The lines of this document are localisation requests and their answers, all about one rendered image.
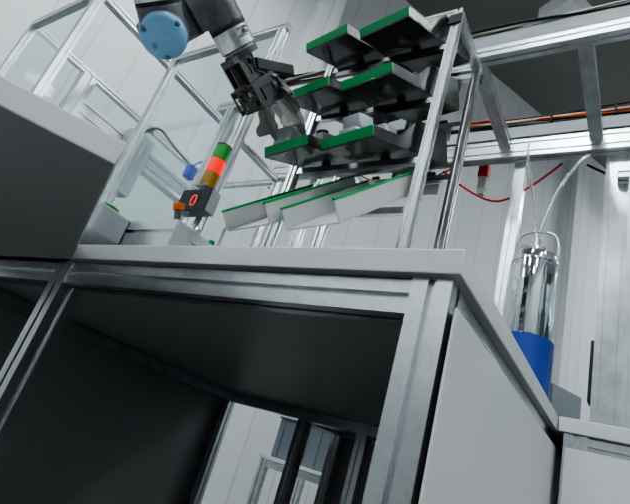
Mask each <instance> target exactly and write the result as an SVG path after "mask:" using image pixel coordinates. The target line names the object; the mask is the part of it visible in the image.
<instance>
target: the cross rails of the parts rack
mask: <svg viewBox="0 0 630 504"><path fill-rule="evenodd" d="M445 45H446V44H442V45H438V46H434V47H429V48H425V49H420V50H416V51H412V52H407V53H403V54H398V55H394V56H390V57H385V58H381V59H376V60H372V61H368V62H363V63H359V64H354V65H350V66H346V67H341V68H337V69H333V72H332V75H333V76H334V77H336V76H340V75H345V74H350V73H354V72H359V71H363V70H368V69H373V68H376V67H379V66H381V65H384V64H386V63H389V62H391V61H392V62H394V63H395V64H396V63H400V62H405V61H409V60H414V59H419V58H423V57H428V56H433V55H437V54H442V53H444V49H445ZM470 75H471V73H470V74H464V75H459V76H454V77H453V78H455V79H456V80H458V83H462V82H468V81H469V80H470ZM431 101H432V97H429V98H423V99H417V100H411V101H405V102H399V103H393V104H387V105H381V106H375V107H369V108H363V109H357V110H362V111H364V114H365V115H367V116H373V115H379V114H385V113H392V112H398V111H405V110H411V109H417V108H424V107H430V105H431ZM351 111H353V110H351ZM351 111H345V112H339V113H333V114H327V115H322V116H316V119H315V122H316V124H322V123H328V122H334V121H341V120H343V118H344V117H347V116H349V113H350V112H351ZM460 122H461V121H458V122H451V123H443V124H439V127H438V129H439V130H441V131H450V130H458V129H459V127H460ZM417 158H418V157H408V158H398V159H388V160H378V161H367V162H357V163H347V164H337V165H327V166H317V167H307V168H297V171H296V175H297V176H298V177H299V176H311V175H322V174H334V173H345V172H356V171H368V170H379V169H391V168H402V167H414V166H416V162H417ZM448 178H449V174H445V175H432V176H427V178H426V182H425V184H434V183H447V182H448ZM384 180H387V179H379V180H369V185H372V184H375V183H378V182H381V181H384Z"/></svg>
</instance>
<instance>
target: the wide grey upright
mask: <svg viewBox="0 0 630 504"><path fill-rule="evenodd" d="M624 166H630V154H618V155H607V159H606V174H605V189H604V204H603V219H602V235H601V250H600V265H599V280H598V295H597V310H596V326H595V341H594V356H593V371H592V386H591V402H590V417H589V422H594V423H600V424H605V425H611V426H616V427H619V415H620V392H621V368H622V345H623V321H624V298H625V274H626V251H627V227H628V204H629V183H628V184H618V180H617V173H618V167H624Z"/></svg>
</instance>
